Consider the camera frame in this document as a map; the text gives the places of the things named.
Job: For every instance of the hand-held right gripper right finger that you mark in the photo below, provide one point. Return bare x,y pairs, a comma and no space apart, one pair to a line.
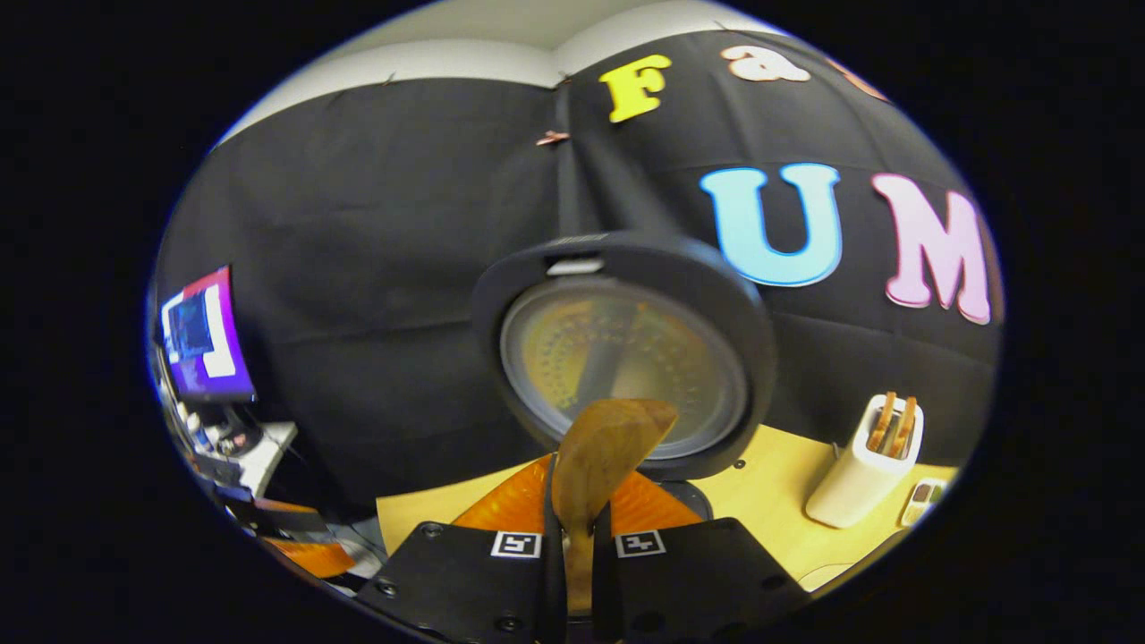
689,581

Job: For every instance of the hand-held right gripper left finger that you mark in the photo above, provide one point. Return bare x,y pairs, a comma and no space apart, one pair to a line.
456,581

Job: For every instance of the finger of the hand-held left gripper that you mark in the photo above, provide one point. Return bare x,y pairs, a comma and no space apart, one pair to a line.
282,517
313,556

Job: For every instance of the clear plastic rice container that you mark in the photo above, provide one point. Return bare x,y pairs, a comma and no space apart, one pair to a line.
825,577

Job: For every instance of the wooden spoon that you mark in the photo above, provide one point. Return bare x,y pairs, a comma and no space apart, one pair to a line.
608,447

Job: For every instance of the dark grey rice cooker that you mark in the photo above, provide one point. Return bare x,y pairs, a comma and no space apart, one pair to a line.
626,259

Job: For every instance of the white side desk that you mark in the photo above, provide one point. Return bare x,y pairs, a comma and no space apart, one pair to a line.
268,452

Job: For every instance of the white toaster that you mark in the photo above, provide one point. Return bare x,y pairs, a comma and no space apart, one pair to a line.
854,487

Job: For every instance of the computer monitor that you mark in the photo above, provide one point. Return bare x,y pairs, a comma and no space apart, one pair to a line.
210,335

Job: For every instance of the white divided bean dish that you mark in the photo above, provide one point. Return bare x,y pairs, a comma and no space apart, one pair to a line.
921,503

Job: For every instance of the copper cloth clip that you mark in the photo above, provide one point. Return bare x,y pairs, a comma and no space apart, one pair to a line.
552,138

